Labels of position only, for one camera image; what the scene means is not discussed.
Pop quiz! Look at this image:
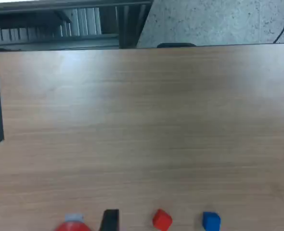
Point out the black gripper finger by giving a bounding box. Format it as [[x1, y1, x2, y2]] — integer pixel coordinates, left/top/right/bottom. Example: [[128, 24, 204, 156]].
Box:
[[99, 208, 120, 231]]

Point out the red cube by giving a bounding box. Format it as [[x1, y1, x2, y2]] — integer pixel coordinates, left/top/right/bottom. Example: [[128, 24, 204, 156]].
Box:
[[152, 208, 173, 231]]

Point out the blue cube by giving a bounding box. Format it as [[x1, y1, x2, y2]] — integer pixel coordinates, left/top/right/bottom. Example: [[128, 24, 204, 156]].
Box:
[[202, 211, 221, 231]]

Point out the large blue tape piece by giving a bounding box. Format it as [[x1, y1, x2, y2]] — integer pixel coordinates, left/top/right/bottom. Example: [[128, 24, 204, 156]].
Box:
[[64, 213, 84, 223]]

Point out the red plastic cup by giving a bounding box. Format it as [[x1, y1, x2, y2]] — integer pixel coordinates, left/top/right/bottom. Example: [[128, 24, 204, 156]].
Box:
[[54, 220, 92, 231]]

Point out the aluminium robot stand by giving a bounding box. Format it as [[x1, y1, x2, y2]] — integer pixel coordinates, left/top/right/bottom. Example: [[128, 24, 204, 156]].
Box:
[[0, 0, 155, 51]]

